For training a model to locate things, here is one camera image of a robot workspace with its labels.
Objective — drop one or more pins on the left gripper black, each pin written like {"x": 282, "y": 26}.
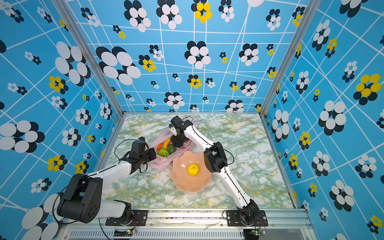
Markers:
{"x": 152, "y": 153}

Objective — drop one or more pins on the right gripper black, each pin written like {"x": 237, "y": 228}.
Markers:
{"x": 175, "y": 142}

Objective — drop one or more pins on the dark green fake avocado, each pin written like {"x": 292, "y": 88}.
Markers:
{"x": 171, "y": 149}

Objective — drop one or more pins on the green fake kiwi half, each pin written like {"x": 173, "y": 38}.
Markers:
{"x": 163, "y": 153}

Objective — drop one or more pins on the pink translucent plastic bag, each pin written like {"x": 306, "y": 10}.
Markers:
{"x": 160, "y": 162}

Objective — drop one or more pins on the yellow fake pear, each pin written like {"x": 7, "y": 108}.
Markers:
{"x": 193, "y": 170}

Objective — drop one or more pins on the peach scalloped plastic bowl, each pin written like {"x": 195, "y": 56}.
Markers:
{"x": 181, "y": 178}

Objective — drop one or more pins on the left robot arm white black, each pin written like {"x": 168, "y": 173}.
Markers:
{"x": 81, "y": 200}

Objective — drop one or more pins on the yellow fake banana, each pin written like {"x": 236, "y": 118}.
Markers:
{"x": 166, "y": 143}

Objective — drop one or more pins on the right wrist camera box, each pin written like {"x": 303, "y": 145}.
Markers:
{"x": 173, "y": 130}

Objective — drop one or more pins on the left floor aluminium rail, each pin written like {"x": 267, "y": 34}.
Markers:
{"x": 111, "y": 143}

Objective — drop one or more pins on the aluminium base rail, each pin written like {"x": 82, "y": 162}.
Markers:
{"x": 198, "y": 224}

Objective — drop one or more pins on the left aluminium corner post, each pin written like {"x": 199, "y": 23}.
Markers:
{"x": 80, "y": 40}

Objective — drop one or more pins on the aluminium corner post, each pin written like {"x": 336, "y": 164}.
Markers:
{"x": 288, "y": 57}
{"x": 80, "y": 40}

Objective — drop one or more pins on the right aluminium corner post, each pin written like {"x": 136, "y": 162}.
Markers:
{"x": 288, "y": 57}

